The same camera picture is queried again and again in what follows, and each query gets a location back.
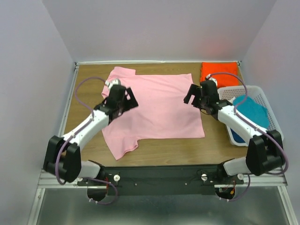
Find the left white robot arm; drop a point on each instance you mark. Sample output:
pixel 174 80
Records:
pixel 63 154

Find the folded orange t shirt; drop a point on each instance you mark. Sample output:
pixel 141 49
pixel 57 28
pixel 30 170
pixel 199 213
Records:
pixel 221 70

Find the teal t shirt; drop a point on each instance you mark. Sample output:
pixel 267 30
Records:
pixel 253 111

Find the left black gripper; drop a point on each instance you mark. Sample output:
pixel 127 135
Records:
pixel 130 101

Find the white plastic basket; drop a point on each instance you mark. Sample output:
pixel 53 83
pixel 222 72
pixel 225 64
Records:
pixel 257 94

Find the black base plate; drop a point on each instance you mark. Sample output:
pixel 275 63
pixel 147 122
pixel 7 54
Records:
pixel 167 180

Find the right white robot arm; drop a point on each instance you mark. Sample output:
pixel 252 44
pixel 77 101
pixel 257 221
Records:
pixel 265 148

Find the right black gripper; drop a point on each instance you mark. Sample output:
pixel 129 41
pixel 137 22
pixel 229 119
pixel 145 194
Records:
pixel 194 89

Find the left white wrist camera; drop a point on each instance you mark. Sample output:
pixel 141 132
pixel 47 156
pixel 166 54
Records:
pixel 111 83

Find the aluminium frame rail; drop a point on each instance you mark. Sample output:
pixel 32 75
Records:
pixel 47 180

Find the pink t shirt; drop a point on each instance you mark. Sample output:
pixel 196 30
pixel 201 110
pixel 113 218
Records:
pixel 161 111

